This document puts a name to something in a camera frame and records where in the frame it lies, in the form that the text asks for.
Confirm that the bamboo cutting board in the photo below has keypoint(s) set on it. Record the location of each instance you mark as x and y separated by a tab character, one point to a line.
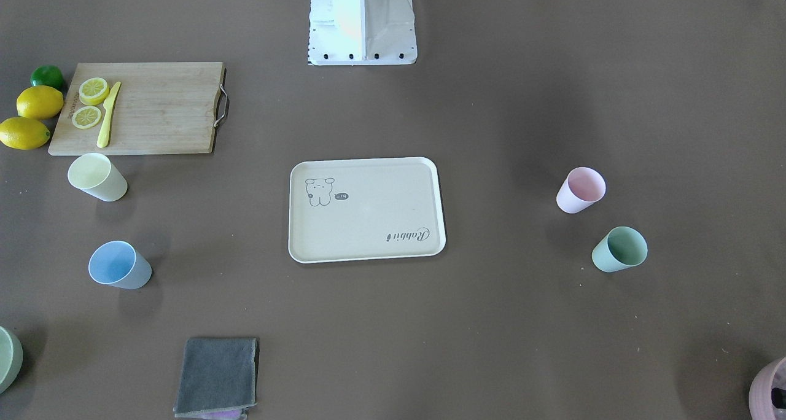
161	109

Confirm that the green lime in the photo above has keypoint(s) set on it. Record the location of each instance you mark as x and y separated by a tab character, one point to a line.
47	75

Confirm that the lemon slice upper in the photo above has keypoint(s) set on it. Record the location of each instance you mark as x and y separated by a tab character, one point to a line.
93	91

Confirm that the cream yellow cup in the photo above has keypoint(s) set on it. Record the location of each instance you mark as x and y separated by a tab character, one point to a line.
94	174

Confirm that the pale green bowl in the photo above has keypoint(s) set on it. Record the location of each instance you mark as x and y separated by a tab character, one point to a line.
11	358

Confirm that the grey folded cloth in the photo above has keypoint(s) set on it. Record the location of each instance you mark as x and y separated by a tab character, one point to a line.
218	378

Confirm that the lemon slice lower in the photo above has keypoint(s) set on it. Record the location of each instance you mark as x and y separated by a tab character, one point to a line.
86	117

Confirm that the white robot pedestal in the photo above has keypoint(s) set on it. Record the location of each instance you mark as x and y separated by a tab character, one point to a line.
361	33

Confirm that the yellow lemon lower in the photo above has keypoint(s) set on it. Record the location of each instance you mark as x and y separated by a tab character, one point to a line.
24	133

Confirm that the green cup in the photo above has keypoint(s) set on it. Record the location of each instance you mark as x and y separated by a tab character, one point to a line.
621	248

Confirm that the pink bowl of ice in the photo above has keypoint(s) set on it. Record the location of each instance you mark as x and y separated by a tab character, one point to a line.
766	394

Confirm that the yellow lemon upper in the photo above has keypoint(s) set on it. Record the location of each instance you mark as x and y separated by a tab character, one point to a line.
39	102

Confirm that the cream rectangular tray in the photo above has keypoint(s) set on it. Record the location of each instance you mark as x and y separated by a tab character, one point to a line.
365	209

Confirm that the blue cup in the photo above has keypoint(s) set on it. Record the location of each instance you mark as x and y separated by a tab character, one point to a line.
119	264

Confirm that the yellow lemon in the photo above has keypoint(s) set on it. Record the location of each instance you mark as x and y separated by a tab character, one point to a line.
24	133
39	102

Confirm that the lemon slice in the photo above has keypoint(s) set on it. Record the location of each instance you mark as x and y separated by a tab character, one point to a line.
93	91
86	117

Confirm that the yellow plastic knife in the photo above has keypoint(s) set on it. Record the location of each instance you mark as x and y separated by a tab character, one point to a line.
102	141

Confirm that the pink cup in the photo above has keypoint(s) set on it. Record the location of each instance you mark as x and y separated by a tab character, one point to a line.
582	187

